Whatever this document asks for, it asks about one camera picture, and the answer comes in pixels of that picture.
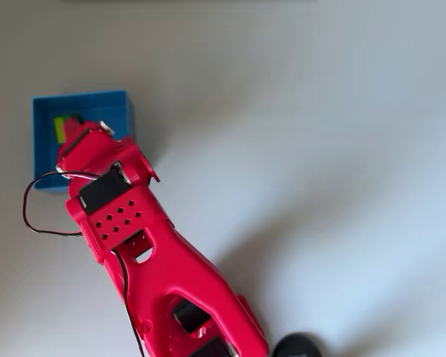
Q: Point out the green lego brick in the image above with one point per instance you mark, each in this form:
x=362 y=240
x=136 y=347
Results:
x=59 y=130

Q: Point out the blue box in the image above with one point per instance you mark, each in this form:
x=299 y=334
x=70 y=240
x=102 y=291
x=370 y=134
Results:
x=44 y=111

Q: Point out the red robot arm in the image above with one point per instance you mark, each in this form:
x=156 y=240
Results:
x=178 y=267

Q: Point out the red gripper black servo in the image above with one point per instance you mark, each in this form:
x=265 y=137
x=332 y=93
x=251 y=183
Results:
x=82 y=143

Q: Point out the black gooseneck camera stand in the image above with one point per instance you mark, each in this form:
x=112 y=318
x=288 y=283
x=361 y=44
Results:
x=297 y=346

